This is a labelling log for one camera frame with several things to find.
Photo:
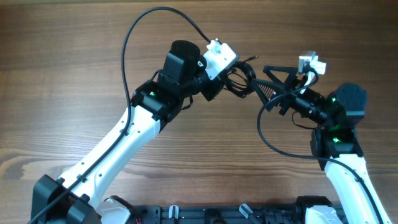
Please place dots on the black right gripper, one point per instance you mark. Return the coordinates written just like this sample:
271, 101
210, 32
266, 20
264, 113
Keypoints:
291, 84

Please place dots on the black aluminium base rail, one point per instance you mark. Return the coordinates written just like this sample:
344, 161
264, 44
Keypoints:
278, 214

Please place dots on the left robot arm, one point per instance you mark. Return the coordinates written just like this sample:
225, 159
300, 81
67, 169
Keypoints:
77, 195

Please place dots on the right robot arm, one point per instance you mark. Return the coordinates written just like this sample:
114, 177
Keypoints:
334, 144

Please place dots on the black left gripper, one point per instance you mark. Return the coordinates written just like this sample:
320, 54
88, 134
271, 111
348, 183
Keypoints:
216, 83

